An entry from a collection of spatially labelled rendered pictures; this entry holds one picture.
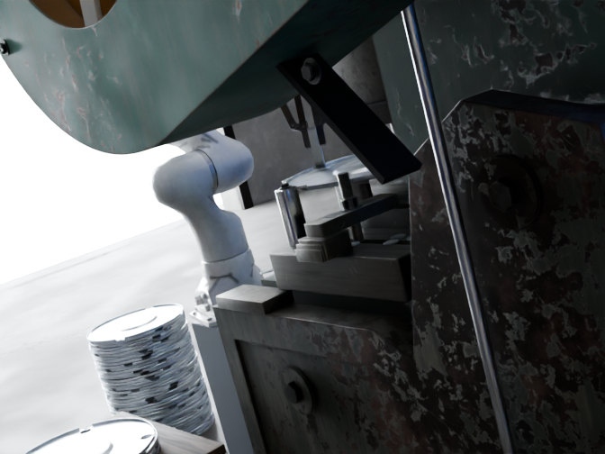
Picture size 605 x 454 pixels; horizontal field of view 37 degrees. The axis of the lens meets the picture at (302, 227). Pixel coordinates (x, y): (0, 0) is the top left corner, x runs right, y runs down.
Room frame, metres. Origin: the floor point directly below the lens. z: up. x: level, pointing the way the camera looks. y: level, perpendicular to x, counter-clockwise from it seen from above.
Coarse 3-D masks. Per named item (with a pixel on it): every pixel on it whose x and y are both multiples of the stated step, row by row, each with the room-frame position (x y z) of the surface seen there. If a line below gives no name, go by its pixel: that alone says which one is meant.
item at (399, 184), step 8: (376, 184) 1.37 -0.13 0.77; (384, 184) 1.36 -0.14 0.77; (392, 184) 1.34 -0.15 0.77; (400, 184) 1.33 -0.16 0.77; (376, 192) 1.37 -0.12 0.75; (384, 192) 1.36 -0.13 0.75; (392, 192) 1.35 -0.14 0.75; (400, 192) 1.33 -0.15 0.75; (408, 192) 1.32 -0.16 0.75; (400, 200) 1.33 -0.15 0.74; (408, 200) 1.32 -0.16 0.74
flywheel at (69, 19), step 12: (36, 0) 1.34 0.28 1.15; (48, 0) 1.34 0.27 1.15; (60, 0) 1.34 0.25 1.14; (72, 0) 1.32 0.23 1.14; (84, 0) 1.17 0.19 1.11; (96, 0) 1.15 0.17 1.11; (108, 0) 1.23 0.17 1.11; (48, 12) 1.32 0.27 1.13; (60, 12) 1.32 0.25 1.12; (72, 12) 1.32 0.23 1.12; (84, 12) 1.18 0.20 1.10; (96, 12) 1.16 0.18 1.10; (108, 12) 1.24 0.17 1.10; (72, 24) 1.30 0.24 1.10; (84, 24) 1.30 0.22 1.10
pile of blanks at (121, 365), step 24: (144, 336) 2.47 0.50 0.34; (168, 336) 2.53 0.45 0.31; (96, 360) 2.53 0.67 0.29; (120, 360) 2.47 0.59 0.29; (144, 360) 2.46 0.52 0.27; (168, 360) 2.49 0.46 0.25; (192, 360) 2.56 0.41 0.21; (120, 384) 2.48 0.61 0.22; (144, 384) 2.46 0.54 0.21; (168, 384) 2.48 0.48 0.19; (192, 384) 2.53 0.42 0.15; (120, 408) 2.49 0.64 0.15; (144, 408) 2.48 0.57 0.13; (168, 408) 2.47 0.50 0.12; (192, 408) 2.53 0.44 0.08; (192, 432) 2.49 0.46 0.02
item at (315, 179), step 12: (348, 156) 1.63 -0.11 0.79; (312, 168) 1.60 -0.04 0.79; (336, 168) 1.55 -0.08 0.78; (348, 168) 1.46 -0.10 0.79; (360, 168) 1.44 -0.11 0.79; (288, 180) 1.53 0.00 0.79; (300, 180) 1.52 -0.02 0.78; (312, 180) 1.48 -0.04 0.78; (324, 180) 1.45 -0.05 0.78; (336, 180) 1.41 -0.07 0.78; (360, 180) 1.35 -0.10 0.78
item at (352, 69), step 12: (360, 48) 1.34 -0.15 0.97; (372, 48) 1.32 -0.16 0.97; (348, 60) 1.37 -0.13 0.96; (360, 60) 1.35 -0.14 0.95; (372, 60) 1.32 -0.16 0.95; (336, 72) 1.40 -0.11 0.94; (348, 72) 1.37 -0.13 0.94; (360, 72) 1.35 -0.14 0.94; (372, 72) 1.33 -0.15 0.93; (348, 84) 1.38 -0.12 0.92; (360, 84) 1.36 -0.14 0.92; (372, 84) 1.33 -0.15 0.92; (360, 96) 1.36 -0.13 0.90; (372, 96) 1.34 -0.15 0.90; (384, 96) 1.32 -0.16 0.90
